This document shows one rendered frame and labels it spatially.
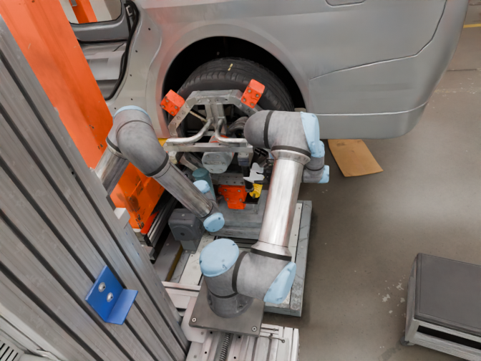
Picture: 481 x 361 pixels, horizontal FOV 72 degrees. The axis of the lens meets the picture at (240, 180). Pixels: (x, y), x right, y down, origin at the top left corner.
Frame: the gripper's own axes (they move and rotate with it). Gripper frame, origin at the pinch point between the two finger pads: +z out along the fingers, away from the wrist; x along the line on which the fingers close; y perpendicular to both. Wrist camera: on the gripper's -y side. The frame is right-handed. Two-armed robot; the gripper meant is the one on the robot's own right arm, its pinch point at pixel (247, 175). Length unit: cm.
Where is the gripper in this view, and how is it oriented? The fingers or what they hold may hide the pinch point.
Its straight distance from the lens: 149.4
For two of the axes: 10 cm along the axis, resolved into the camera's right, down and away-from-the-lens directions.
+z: -9.7, -0.3, 2.5
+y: -1.5, -7.6, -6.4
